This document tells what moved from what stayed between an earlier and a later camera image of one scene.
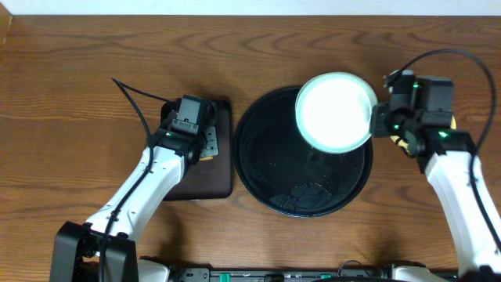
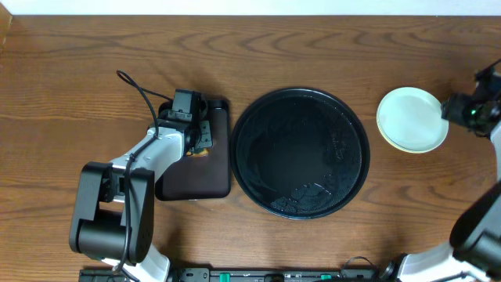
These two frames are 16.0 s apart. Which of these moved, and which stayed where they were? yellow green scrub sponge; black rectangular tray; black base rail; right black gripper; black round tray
Moved: yellow green scrub sponge; right black gripper
Stayed: black rectangular tray; black round tray; black base rail
